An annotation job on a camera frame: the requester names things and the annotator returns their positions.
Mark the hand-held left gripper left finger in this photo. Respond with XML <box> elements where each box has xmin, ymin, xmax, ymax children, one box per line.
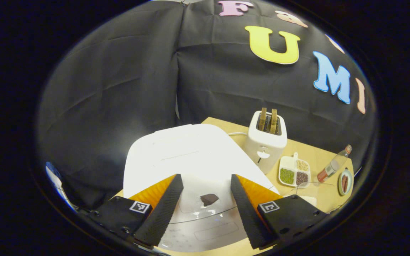
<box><xmin>89</xmin><ymin>174</ymin><xmax>184</xmax><ymax>248</ymax></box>

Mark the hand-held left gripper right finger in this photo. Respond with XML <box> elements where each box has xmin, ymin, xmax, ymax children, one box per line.
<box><xmin>231</xmin><ymin>174</ymin><xmax>328</xmax><ymax>249</ymax></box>

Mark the clear rice container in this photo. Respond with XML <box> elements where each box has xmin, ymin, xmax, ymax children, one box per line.
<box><xmin>283</xmin><ymin>181</ymin><xmax>333</xmax><ymax>208</ymax></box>

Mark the white rice cooker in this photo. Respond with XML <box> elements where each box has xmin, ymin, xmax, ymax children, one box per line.
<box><xmin>123</xmin><ymin>124</ymin><xmax>280</xmax><ymax>253</ymax></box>

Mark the small dark brown piece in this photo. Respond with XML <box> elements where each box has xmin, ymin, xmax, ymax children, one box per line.
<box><xmin>200</xmin><ymin>193</ymin><xmax>219</xmax><ymax>207</ymax></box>

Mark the white divided bean dish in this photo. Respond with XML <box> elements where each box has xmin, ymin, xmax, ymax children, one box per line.
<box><xmin>279</xmin><ymin>153</ymin><xmax>311</xmax><ymax>188</ymax></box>

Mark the white toaster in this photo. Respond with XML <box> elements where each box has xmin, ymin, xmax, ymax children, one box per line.
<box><xmin>245</xmin><ymin>110</ymin><xmax>288</xmax><ymax>175</ymax></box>

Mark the clear plastic bottle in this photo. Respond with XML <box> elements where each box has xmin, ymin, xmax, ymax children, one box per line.
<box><xmin>317</xmin><ymin>144</ymin><xmax>353</xmax><ymax>183</ymax></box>

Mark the light green plate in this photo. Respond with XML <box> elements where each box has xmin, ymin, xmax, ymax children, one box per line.
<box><xmin>338</xmin><ymin>168</ymin><xmax>354</xmax><ymax>196</ymax></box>

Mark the black backdrop cloth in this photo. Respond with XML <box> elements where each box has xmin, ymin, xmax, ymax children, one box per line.
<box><xmin>38</xmin><ymin>0</ymin><xmax>376</xmax><ymax>210</ymax></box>

